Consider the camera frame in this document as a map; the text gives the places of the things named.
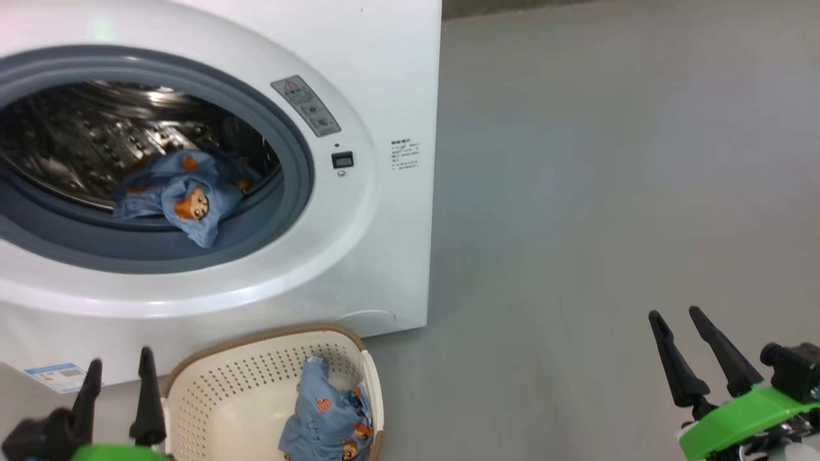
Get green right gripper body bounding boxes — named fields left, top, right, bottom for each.
left=679, top=384, right=820, bottom=460

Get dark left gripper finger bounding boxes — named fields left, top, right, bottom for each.
left=72, top=360, right=103, bottom=442
left=130, top=348, right=167, bottom=447

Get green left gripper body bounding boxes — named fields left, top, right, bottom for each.
left=69, top=444, right=172, bottom=461

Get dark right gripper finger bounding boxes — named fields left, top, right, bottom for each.
left=689, top=306, right=764, bottom=398
left=648, top=311, right=710, bottom=408

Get blue garment red patch print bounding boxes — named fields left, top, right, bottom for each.
left=279, top=356, right=373, bottom=461

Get blue garment many bear prints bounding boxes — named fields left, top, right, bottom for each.
left=114, top=149, right=263, bottom=248

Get perforated steel washer drum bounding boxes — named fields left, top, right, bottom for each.
left=0, top=80, right=283, bottom=212

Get white front-load washing machine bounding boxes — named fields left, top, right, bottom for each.
left=0, top=0, right=443, bottom=387

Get blue energy label sticker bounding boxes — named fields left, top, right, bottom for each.
left=24, top=363, right=87, bottom=392

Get cream perforated laundry basket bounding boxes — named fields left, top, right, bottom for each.
left=160, top=323, right=385, bottom=461

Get round white service flap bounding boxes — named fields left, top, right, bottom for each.
left=336, top=310, right=397, bottom=334

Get grey warning sticker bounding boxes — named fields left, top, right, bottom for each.
left=270, top=76, right=341, bottom=138

